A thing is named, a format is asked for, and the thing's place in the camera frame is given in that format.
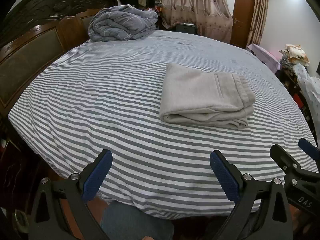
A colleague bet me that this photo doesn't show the light grey fleece pants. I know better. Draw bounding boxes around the light grey fleece pants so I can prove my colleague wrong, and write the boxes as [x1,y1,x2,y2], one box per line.
[159,63,255,128]

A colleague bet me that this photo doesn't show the blue jeans knee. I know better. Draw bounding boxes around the blue jeans knee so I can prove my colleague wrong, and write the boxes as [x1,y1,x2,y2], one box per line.
[101,201,174,239]

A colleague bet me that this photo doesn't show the white dotted cloth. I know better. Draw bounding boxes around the white dotted cloth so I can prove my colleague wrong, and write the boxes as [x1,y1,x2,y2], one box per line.
[293,64,320,146]

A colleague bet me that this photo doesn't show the floral folded blanket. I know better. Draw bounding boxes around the floral folded blanket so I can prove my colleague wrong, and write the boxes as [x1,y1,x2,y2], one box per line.
[279,44,310,67]

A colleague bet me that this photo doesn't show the lilac folded cloth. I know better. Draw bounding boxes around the lilac folded cloth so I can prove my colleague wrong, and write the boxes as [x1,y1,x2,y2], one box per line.
[246,43,281,74]

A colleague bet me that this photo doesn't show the grey white striped bed sheet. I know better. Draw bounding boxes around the grey white striped bed sheet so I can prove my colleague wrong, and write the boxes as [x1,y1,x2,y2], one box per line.
[9,30,317,219]

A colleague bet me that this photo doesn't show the brown wooden door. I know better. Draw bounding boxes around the brown wooden door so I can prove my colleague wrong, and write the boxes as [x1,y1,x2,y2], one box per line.
[230,0,255,49]

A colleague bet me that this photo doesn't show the beige patterned curtain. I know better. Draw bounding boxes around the beige patterned curtain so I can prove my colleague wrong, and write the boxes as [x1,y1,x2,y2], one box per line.
[161,0,233,43]

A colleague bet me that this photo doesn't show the dark carved wooden headboard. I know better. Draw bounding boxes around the dark carved wooden headboard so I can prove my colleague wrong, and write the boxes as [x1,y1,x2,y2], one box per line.
[1,0,118,118]

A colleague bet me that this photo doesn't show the folded blue-grey quilt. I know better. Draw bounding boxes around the folded blue-grey quilt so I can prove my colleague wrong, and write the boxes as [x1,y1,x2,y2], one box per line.
[87,4,158,42]

